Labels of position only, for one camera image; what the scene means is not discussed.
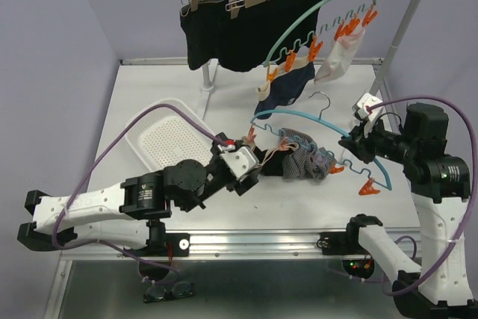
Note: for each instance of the aluminium mounting rail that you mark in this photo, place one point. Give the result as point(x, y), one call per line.
point(240, 246)

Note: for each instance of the purple clothes peg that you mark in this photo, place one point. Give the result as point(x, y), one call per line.
point(321, 157)

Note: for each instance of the black eyeglasses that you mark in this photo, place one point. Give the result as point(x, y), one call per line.
point(163, 293)

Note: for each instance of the white perforated plastic basket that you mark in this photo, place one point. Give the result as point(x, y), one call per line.
point(163, 138)

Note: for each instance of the blue plastic clip hanger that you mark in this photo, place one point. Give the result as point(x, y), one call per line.
point(345, 162)

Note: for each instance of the black shorts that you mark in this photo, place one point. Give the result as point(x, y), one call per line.
point(245, 41)
point(202, 30)

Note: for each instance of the green plastic clip hanger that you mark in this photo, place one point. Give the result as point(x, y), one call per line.
point(344, 28)

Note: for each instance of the white underwear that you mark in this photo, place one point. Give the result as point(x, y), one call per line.
point(341, 56)

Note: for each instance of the rear black shorts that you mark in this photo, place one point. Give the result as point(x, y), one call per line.
point(202, 30)

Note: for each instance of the black underwear beige waistband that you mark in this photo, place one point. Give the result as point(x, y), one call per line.
point(272, 167)

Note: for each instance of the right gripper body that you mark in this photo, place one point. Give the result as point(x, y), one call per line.
point(381, 143)

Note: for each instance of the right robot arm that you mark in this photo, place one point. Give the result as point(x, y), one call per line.
point(437, 286)

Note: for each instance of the front black shorts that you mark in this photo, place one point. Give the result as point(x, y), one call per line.
point(245, 41)

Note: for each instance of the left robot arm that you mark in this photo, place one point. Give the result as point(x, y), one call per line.
point(131, 214)

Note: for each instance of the orange clothes peg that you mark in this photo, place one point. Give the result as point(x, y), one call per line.
point(336, 169)

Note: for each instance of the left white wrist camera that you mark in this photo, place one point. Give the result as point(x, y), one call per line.
point(241, 162)

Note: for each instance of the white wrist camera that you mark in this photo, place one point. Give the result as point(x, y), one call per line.
point(241, 162)
point(367, 110)

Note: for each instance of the grey striped underwear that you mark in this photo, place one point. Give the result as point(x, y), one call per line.
point(300, 164)

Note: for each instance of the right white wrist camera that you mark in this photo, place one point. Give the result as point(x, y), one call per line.
point(367, 110)

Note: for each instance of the navy blue underwear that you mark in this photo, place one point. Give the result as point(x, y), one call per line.
point(284, 90)

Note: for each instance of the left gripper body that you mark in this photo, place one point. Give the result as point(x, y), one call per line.
point(219, 175)

